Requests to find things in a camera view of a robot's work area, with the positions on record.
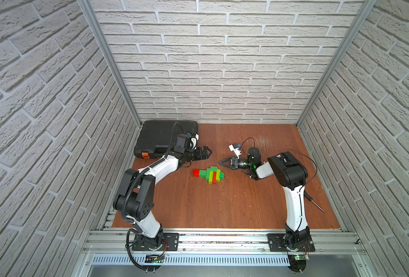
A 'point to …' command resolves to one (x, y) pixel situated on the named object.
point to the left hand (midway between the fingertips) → (208, 150)
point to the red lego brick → (196, 172)
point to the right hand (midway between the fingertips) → (222, 163)
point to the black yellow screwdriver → (310, 198)
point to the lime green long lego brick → (211, 178)
